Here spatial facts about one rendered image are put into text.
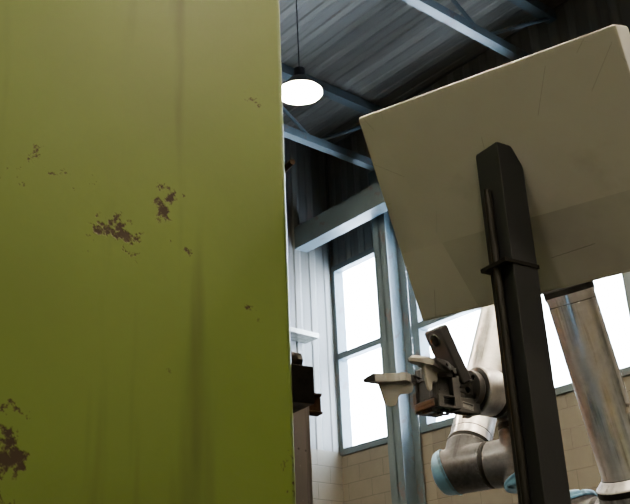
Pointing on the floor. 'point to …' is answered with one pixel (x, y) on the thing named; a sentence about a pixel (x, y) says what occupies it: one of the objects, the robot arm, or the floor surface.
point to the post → (524, 328)
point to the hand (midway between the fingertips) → (385, 366)
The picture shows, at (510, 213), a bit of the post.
